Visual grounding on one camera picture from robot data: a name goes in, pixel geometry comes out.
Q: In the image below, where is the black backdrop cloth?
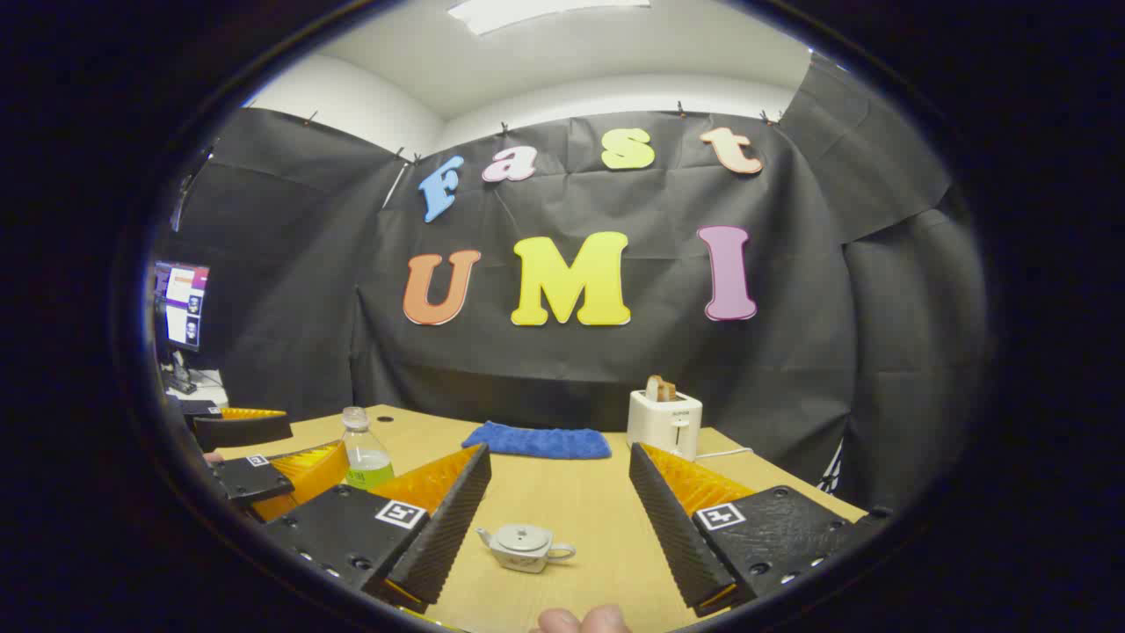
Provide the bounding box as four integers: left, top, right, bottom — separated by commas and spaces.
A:
163, 53, 990, 515

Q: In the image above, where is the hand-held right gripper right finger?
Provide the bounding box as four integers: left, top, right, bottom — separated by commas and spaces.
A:
628, 441, 893, 618

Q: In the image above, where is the blue folded cloth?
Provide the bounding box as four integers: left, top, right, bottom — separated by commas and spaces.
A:
461, 420, 613, 461

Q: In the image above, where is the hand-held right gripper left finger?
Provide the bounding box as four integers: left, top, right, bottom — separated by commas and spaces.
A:
264, 442, 493, 615

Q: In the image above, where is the white toaster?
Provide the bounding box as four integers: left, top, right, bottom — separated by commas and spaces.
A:
627, 389, 704, 462

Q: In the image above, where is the white teacup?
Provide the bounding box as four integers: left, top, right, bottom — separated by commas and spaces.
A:
477, 524, 577, 574

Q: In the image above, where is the computer monitor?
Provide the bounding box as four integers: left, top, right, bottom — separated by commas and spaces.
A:
151, 260, 212, 353

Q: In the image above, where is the green label water bottle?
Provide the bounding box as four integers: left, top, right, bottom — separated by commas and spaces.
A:
341, 406, 396, 491

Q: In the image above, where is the white side desk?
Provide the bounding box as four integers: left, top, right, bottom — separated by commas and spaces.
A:
163, 352, 231, 410

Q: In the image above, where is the ceiling light panel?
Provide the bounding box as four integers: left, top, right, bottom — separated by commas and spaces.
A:
446, 0, 653, 37

